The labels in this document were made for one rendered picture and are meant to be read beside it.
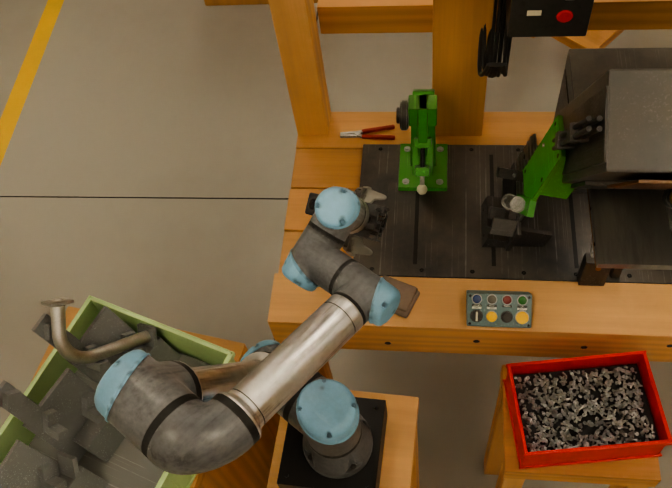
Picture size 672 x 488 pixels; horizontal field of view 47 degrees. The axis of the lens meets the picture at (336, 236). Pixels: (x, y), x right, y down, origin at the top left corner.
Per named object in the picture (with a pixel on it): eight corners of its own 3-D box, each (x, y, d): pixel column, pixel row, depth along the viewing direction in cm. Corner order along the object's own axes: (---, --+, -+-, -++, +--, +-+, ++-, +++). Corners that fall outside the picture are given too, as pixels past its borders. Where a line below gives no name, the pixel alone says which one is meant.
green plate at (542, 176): (558, 215, 179) (598, 162, 161) (524, 209, 179) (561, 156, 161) (555, 175, 185) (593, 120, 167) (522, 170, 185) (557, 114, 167)
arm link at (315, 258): (317, 301, 133) (350, 247, 133) (270, 268, 138) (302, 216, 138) (334, 305, 141) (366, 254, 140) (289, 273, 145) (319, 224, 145)
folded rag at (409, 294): (420, 293, 189) (420, 287, 186) (406, 320, 185) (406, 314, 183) (384, 278, 192) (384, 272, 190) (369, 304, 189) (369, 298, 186)
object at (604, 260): (672, 273, 163) (676, 265, 160) (594, 271, 165) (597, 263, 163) (649, 130, 183) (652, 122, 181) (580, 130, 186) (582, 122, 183)
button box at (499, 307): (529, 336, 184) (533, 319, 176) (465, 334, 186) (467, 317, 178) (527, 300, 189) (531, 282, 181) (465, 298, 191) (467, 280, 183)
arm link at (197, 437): (192, 489, 105) (407, 275, 130) (140, 440, 110) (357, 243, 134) (203, 520, 114) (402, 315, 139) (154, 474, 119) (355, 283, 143)
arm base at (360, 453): (364, 485, 161) (360, 472, 153) (295, 470, 164) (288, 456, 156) (379, 417, 168) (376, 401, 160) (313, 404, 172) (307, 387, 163)
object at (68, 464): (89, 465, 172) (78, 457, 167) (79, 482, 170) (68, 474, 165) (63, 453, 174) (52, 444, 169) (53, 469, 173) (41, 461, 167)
